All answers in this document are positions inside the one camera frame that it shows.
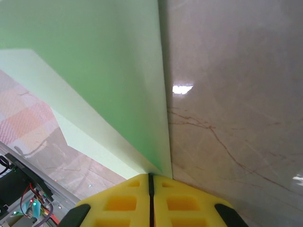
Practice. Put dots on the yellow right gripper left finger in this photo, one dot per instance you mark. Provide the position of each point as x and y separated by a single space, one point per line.
118 205

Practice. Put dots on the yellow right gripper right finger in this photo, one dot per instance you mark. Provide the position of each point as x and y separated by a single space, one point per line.
189 205

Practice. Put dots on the light green paper sheet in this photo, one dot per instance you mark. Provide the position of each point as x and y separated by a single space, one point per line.
94 59

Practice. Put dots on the aluminium mounting rail frame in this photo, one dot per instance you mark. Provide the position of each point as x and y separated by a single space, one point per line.
64 198

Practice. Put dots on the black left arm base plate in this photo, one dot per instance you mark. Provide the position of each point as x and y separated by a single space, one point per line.
26 171

